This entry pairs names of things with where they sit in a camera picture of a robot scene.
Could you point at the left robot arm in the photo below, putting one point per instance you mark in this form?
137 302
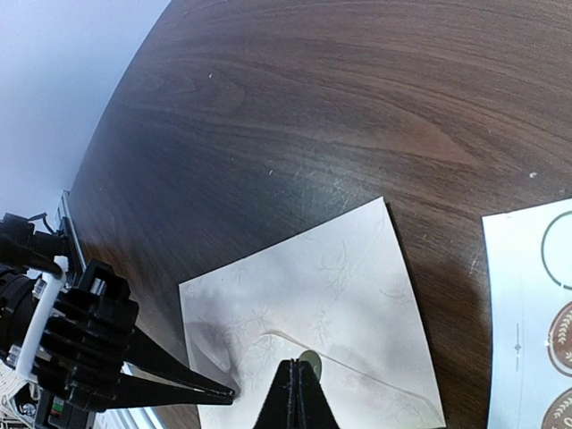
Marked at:
34 269

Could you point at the sticker strip with seals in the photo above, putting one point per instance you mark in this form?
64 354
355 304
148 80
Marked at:
529 261

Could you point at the cream envelope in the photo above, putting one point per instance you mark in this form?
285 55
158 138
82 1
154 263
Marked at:
341 290

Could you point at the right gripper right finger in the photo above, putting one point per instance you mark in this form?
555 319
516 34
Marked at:
312 410

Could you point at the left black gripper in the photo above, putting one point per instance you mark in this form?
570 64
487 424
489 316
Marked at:
86 339

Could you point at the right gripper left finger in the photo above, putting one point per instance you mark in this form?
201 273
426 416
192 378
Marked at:
280 406

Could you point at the round green seal sticker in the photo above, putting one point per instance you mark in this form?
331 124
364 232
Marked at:
314 360

